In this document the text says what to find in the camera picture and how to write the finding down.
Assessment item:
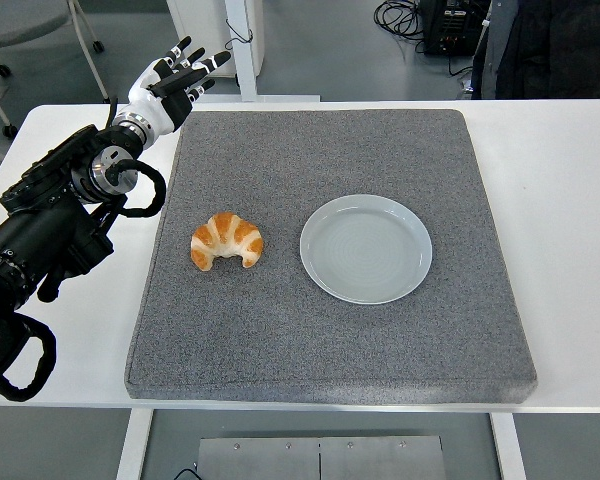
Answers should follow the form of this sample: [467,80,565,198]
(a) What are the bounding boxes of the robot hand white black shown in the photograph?
[124,35,232,137]

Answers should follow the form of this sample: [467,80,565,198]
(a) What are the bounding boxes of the grey speckled mat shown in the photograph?
[124,108,539,405]

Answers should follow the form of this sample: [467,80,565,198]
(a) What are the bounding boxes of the grey round plate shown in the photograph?
[299,193,434,305]

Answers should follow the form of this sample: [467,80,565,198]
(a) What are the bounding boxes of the thin black cable loop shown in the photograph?
[223,18,255,51]

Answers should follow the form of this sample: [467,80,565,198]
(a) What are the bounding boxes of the white cabinet box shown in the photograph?
[167,0,266,79]

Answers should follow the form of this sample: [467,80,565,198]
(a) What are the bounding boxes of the black electronics case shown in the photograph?
[418,0,492,57]

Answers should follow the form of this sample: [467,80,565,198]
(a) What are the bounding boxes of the black floor cable bundle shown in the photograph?
[373,0,429,56]

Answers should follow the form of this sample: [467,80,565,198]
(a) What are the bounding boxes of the grey wheeled chair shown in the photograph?
[0,0,116,139]

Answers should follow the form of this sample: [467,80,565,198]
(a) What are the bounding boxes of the croissant bread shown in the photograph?
[189,211,265,272]

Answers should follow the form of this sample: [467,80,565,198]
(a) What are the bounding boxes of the white stand column with base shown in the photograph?
[179,0,322,104]

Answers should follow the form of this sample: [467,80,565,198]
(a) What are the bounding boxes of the white table leg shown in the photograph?
[489,412,527,480]
[115,408,155,480]

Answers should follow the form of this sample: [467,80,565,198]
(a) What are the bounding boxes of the grey metal plate with screws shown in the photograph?
[195,435,449,480]

